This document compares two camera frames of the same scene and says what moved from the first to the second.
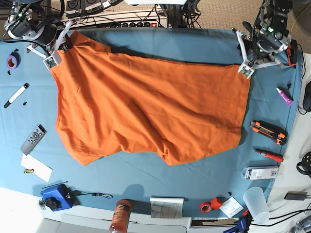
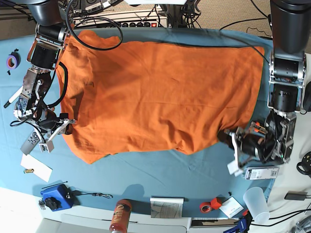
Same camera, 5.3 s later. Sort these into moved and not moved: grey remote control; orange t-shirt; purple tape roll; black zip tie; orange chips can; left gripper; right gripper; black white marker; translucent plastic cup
Moved: right gripper; left gripper; orange t-shirt
Not moved: purple tape roll; black zip tie; grey remote control; translucent plastic cup; orange chips can; black white marker
